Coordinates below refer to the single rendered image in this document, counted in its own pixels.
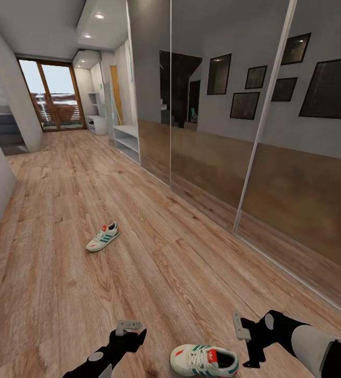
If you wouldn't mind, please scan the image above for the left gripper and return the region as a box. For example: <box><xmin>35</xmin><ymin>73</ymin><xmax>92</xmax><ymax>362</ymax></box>
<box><xmin>109</xmin><ymin>328</ymin><xmax>147</xmax><ymax>360</ymax></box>

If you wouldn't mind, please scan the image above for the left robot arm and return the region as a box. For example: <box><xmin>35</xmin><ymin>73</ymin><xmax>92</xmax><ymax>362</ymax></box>
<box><xmin>63</xmin><ymin>320</ymin><xmax>147</xmax><ymax>378</ymax></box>

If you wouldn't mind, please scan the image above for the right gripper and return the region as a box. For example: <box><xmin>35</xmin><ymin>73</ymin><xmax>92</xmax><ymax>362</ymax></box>
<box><xmin>241</xmin><ymin>319</ymin><xmax>270</xmax><ymax>369</ymax></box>

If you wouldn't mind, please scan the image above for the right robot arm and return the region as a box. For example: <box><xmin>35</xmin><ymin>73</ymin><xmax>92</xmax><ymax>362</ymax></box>
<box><xmin>232</xmin><ymin>310</ymin><xmax>341</xmax><ymax>378</ymax></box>

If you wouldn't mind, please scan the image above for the gym shoe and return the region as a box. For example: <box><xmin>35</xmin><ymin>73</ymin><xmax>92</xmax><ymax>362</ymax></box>
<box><xmin>87</xmin><ymin>222</ymin><xmax>120</xmax><ymax>251</ymax></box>
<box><xmin>170</xmin><ymin>344</ymin><xmax>239</xmax><ymax>378</ymax></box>

